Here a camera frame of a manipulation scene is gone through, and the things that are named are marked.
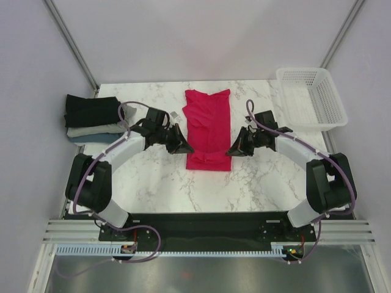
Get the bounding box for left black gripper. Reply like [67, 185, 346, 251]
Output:
[155, 124, 194, 155]

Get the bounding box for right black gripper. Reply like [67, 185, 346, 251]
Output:
[226, 126, 264, 157]

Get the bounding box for red t shirt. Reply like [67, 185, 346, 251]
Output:
[183, 89, 232, 172]

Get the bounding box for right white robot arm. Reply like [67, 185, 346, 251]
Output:
[226, 110, 357, 241]

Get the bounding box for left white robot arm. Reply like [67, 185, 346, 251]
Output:
[65, 107, 194, 240]

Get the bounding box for folded blue t shirt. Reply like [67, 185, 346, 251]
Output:
[68, 133, 123, 145]

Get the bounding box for white plastic basket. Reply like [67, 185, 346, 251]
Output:
[276, 67, 348, 131]

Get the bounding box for folded black t shirt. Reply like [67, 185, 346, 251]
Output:
[64, 95, 120, 128]

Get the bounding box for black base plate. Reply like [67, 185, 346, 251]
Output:
[99, 212, 316, 250]

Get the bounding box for white slotted cable duct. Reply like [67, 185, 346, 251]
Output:
[56, 244, 286, 258]

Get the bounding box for right aluminium frame post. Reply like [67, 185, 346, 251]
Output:
[320, 0, 367, 69]

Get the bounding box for aluminium frame post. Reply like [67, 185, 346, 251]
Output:
[320, 0, 367, 69]
[42, 0, 100, 95]

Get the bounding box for left aluminium frame post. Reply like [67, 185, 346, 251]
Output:
[42, 0, 100, 95]

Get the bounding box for aluminium rail profile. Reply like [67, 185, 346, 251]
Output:
[43, 220, 100, 244]

